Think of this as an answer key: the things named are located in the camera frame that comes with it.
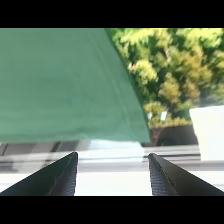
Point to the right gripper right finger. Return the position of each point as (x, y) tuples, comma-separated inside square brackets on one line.
[(173, 180)]

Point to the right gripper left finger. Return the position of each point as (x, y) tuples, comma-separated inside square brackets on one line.
[(53, 180)]

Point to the dark green shirt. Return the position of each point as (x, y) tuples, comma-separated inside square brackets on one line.
[(63, 86)]

